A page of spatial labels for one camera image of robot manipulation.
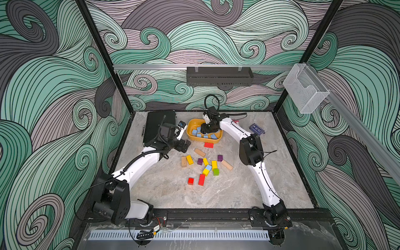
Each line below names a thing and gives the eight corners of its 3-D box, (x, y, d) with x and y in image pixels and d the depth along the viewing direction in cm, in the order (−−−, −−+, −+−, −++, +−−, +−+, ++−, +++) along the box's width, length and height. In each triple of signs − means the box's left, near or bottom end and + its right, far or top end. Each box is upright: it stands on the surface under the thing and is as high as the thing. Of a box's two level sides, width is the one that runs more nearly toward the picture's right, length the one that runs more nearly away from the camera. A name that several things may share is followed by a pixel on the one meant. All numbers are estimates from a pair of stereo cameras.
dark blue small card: (259, 136, 108) (260, 134, 106) (249, 128, 113) (250, 126, 111) (263, 132, 110) (264, 130, 108) (254, 124, 115) (254, 122, 113)
